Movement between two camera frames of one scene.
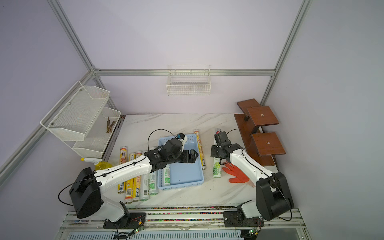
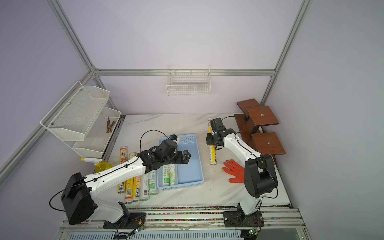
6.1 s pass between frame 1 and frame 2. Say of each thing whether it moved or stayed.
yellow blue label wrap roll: stayed
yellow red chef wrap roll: stayed
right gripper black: moved
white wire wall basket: stayed
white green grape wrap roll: moved
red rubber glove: stayed
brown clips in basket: stayed
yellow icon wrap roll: stayed
